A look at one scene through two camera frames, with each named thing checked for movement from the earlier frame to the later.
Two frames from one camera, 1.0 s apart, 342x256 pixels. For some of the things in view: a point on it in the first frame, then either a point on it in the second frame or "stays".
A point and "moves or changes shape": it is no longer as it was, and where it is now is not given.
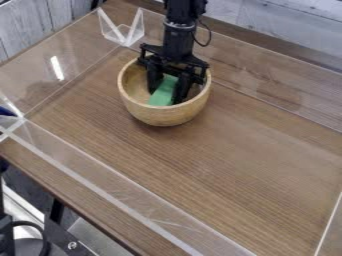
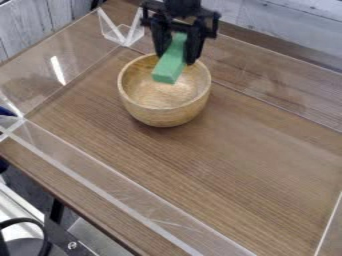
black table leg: x=56 y=211 stays
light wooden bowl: x=133 y=91 stays
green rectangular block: x=160 y=97 moves or changes shape
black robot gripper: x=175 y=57 to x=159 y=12
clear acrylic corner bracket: x=123 y=34 stays
